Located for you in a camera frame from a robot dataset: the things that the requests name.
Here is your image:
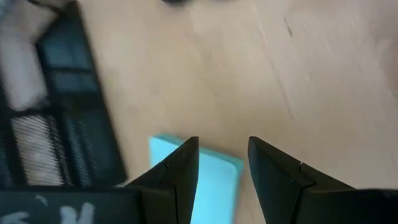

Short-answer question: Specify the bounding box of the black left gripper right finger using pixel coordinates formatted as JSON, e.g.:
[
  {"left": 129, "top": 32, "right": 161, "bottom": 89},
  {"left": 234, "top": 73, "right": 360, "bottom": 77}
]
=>
[{"left": 248, "top": 136, "right": 357, "bottom": 224}]

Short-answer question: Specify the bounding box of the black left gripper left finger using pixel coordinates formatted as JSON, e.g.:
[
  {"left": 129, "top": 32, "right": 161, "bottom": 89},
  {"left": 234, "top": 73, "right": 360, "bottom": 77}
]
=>
[{"left": 126, "top": 136, "right": 200, "bottom": 224}]

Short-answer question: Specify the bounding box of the light blue sticky note pad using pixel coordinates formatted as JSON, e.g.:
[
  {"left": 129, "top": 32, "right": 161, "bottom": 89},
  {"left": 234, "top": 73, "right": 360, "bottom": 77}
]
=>
[{"left": 148, "top": 134, "right": 244, "bottom": 224}]

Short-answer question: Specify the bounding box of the black mesh desk organizer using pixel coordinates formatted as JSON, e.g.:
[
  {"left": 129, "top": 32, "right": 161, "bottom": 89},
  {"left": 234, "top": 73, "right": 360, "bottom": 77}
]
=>
[{"left": 0, "top": 1, "right": 128, "bottom": 189}]

